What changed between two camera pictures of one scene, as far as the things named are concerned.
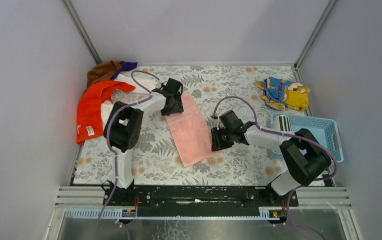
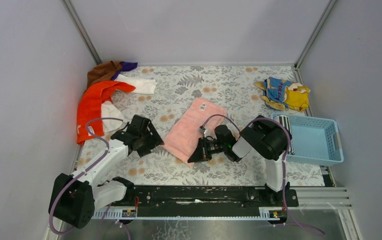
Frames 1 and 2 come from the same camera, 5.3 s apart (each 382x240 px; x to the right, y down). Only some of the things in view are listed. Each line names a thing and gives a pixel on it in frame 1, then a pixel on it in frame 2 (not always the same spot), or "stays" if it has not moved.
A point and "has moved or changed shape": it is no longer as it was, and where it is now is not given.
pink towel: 192,131 has moved or changed shape
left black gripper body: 172,100 to 139,136
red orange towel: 89,120 stays
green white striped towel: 282,123 stays
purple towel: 126,66 stays
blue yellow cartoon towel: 279,94 stays
